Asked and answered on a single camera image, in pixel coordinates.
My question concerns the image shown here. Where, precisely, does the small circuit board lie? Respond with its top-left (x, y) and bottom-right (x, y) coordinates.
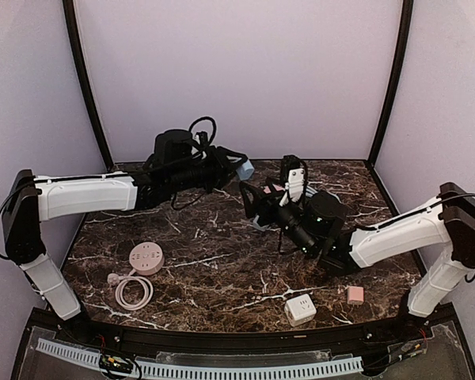
top-left (98, 354), bottom-right (134, 374)

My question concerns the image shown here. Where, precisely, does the black right corner post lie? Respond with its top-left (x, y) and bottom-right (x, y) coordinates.
top-left (367, 0), bottom-right (414, 168)

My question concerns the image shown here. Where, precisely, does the blue cube plug adapter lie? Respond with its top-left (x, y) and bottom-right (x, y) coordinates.
top-left (236, 160), bottom-right (254, 181)

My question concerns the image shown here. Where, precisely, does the pink cube socket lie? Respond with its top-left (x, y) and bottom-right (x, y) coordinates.
top-left (264, 183), bottom-right (285, 194)

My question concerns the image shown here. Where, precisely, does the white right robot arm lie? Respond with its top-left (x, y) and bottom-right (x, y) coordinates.
top-left (239, 182), bottom-right (475, 323)

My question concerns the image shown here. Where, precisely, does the pink coiled cable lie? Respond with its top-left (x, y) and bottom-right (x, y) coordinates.
top-left (106, 271), bottom-right (154, 310)

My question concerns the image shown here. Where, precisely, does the black left corner post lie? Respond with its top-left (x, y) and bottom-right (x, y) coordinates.
top-left (62, 0), bottom-right (114, 171)

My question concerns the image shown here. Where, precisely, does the white slotted cable duct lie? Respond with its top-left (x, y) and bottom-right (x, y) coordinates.
top-left (36, 338), bottom-right (363, 379)

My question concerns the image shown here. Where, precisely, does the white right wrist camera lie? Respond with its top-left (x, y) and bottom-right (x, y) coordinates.
top-left (279, 154), bottom-right (307, 207)

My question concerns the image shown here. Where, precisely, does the black corner post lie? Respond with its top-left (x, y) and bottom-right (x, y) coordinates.
top-left (62, 0), bottom-right (114, 171)
top-left (367, 0), bottom-right (414, 168)

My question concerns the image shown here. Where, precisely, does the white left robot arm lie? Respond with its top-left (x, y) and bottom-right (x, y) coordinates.
top-left (0, 129), bottom-right (254, 321)

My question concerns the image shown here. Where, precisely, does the white cube socket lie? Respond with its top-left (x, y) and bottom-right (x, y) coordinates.
top-left (284, 294), bottom-right (317, 327)

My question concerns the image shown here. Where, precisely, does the pink round socket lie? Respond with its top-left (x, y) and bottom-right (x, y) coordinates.
top-left (129, 241), bottom-right (165, 276)

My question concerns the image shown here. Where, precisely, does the small pink charger plug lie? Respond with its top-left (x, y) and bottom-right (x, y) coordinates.
top-left (347, 286), bottom-right (364, 305)

